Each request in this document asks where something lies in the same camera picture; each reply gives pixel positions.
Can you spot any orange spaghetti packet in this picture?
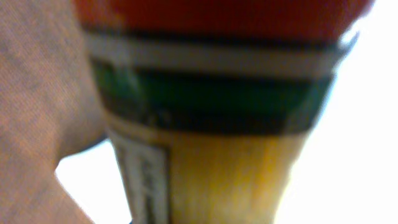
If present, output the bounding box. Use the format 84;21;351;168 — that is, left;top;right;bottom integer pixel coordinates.
74;0;373;223

